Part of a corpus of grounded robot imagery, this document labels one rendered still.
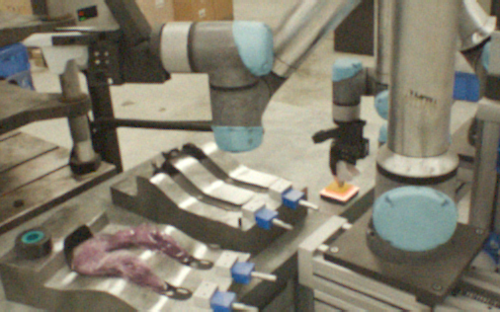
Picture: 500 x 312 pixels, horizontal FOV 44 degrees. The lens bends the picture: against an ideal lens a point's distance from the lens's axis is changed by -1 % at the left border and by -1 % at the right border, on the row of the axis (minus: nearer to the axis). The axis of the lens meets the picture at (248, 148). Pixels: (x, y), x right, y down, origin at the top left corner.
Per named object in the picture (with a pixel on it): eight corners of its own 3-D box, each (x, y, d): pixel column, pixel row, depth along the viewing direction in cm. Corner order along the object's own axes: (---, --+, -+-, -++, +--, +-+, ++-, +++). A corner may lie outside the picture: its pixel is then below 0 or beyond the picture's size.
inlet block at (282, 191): (323, 212, 155) (324, 195, 153) (312, 223, 152) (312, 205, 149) (281, 195, 163) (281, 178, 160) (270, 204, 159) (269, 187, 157)
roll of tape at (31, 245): (16, 245, 142) (13, 232, 140) (51, 236, 145) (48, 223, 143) (19, 264, 135) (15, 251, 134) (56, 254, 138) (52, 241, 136)
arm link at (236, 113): (273, 127, 101) (269, 62, 97) (259, 158, 91) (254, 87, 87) (225, 125, 103) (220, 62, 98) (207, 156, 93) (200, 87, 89)
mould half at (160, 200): (308, 214, 167) (307, 169, 161) (247, 262, 149) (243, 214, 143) (176, 168, 197) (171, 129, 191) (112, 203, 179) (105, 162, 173)
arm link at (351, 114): (326, 104, 161) (342, 94, 166) (326, 119, 163) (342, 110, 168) (351, 109, 156) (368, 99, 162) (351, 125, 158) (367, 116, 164)
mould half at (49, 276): (251, 273, 145) (248, 234, 140) (204, 350, 124) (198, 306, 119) (74, 239, 163) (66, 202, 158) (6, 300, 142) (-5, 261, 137)
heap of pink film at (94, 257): (197, 253, 144) (194, 224, 141) (160, 300, 129) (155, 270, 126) (103, 235, 153) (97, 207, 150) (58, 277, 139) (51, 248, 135)
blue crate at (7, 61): (33, 68, 506) (27, 42, 496) (-7, 84, 474) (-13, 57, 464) (-16, 62, 533) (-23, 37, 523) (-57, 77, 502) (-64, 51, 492)
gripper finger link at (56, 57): (23, 77, 91) (85, 74, 91) (17, 37, 89) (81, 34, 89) (29, 73, 94) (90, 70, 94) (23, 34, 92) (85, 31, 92)
